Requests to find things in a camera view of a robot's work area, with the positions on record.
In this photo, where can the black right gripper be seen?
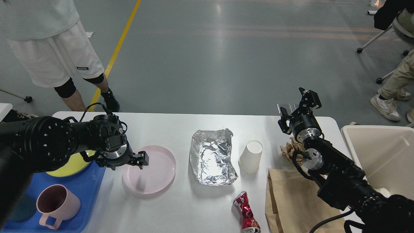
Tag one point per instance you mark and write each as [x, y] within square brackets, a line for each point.
[303, 124]

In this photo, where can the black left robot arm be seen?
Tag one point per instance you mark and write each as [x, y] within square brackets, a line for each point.
[44, 144]

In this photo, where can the white paper cup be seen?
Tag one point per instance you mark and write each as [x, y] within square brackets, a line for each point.
[249, 160]

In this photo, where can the crumpled brown paper ball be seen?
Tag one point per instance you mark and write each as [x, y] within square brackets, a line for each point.
[290, 147]

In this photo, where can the person in white shorts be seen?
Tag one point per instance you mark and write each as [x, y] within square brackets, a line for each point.
[48, 38]

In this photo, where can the blue plastic tray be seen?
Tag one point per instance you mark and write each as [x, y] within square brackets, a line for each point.
[85, 185]

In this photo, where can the white office chair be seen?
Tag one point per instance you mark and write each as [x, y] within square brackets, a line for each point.
[397, 30]

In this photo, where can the crumpled aluminium foil tray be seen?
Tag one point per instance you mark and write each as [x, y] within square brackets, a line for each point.
[210, 157]

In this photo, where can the black and white sneaker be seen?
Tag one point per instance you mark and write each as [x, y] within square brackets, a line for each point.
[14, 115]

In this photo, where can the pink mug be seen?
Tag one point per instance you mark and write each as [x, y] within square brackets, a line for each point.
[57, 204]

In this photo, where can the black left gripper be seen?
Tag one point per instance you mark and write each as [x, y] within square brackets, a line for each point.
[121, 156]

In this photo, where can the teal mug yellow inside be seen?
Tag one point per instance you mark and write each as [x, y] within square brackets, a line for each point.
[25, 209]

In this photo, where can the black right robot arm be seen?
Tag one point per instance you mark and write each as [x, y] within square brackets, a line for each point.
[341, 183]

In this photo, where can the yellow plate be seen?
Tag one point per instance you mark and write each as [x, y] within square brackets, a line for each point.
[75, 165]

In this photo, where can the brown paper bag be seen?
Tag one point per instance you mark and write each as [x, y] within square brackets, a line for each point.
[292, 204]

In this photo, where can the pink plate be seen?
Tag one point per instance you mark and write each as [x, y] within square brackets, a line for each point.
[152, 178]

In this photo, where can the person in beige trousers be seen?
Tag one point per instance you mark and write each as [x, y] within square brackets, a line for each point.
[394, 89]

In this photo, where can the crushed red soda can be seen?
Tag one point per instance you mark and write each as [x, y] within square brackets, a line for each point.
[249, 223]

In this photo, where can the clear plastic piece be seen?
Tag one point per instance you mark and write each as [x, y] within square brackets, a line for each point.
[290, 108]

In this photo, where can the beige plastic bin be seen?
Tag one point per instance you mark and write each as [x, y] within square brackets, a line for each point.
[386, 154]

